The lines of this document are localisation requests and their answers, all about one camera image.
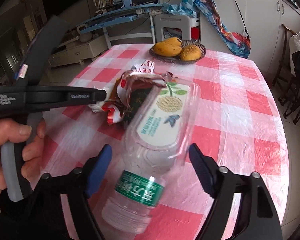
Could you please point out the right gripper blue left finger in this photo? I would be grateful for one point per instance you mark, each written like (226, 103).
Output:
(96, 168)

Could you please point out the blue study desk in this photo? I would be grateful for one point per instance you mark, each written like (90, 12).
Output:
(123, 15)

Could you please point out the black folding chair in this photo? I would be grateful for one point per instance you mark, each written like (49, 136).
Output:
(287, 76)

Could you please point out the yellow mango left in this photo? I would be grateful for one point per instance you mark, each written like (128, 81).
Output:
(175, 41)

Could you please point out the white cabinet row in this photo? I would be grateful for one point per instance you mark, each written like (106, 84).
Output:
(264, 20)

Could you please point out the pink kettlebell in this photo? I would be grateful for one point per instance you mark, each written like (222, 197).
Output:
(84, 37)

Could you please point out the yellow mango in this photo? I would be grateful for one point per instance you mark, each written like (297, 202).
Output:
(190, 53)
(175, 41)
(166, 50)

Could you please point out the yellow mango middle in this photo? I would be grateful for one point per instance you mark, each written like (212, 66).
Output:
(166, 50)

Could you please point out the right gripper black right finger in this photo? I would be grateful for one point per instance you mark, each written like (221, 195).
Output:
(205, 168)

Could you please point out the woven fruit basket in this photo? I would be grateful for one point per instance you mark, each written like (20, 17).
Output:
(177, 59)

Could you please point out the clear water bottle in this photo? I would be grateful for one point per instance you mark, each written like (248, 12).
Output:
(149, 166)

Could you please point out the yellow mango right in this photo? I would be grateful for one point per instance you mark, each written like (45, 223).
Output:
(190, 53)

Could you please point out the cream TV cabinet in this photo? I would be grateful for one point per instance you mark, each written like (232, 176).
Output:
(77, 52)

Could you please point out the blue plastic bag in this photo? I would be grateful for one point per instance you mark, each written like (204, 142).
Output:
(185, 7)

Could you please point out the pink checkered tablecloth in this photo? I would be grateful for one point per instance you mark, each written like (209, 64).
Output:
(221, 104)

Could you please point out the person's left hand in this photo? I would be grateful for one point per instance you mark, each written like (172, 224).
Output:
(21, 151)

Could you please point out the red snack bag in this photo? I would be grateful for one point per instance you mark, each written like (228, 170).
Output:
(132, 89)

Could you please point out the green snack wrapper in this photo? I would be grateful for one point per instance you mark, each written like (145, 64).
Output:
(136, 100)

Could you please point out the white plastic stool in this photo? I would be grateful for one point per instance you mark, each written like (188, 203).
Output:
(180, 26)

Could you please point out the colourful hanging bag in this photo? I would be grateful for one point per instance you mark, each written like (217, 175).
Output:
(238, 44)

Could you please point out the clear plastic fruit container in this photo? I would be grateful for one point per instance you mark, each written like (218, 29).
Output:
(168, 120)

